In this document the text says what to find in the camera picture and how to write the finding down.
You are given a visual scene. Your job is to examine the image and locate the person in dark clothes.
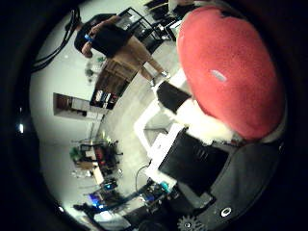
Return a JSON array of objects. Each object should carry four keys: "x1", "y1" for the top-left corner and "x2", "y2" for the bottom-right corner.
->
[{"x1": 73, "y1": 13, "x2": 171, "y2": 89}]

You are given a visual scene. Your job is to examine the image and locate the cluttered desk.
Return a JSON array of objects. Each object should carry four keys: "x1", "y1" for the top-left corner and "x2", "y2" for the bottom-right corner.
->
[{"x1": 68, "y1": 138, "x2": 124, "y2": 187}]

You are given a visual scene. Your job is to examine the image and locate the red and white plush toy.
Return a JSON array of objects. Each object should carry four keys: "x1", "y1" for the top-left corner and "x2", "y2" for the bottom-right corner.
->
[{"x1": 163, "y1": 5, "x2": 287, "y2": 146}]

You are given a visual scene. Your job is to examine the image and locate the black hanging cables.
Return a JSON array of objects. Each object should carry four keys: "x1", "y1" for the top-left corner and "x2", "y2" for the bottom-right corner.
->
[{"x1": 31, "y1": 7, "x2": 82, "y2": 73}]

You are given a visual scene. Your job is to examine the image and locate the dark wooden shelf unit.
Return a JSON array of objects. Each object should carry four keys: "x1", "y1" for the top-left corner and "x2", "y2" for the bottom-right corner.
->
[{"x1": 90, "y1": 59, "x2": 140, "y2": 111}]

